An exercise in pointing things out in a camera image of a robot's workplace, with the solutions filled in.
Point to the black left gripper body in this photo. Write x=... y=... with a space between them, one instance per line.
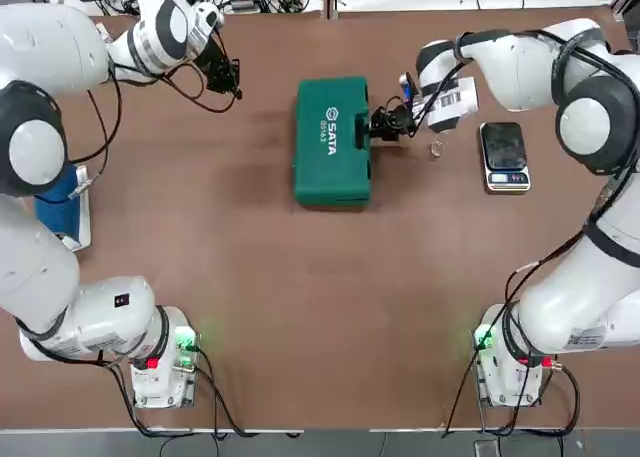
x=214 y=52

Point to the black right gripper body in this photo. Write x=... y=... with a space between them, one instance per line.
x=402 y=119

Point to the small clear measuring cup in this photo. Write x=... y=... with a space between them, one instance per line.
x=436 y=148

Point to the green plastic toolbox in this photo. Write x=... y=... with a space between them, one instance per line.
x=330 y=147

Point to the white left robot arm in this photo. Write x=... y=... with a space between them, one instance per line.
x=45 y=142

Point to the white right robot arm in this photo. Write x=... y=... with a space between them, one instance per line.
x=590 y=122

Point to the black digital kitchen scale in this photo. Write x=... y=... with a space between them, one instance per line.
x=502 y=147

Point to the blue towel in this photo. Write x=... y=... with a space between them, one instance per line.
x=57 y=207

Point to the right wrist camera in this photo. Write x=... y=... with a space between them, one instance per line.
x=407 y=87

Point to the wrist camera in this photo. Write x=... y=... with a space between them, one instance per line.
x=407 y=87
x=210 y=19

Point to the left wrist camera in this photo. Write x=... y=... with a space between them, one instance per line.
x=210 y=19

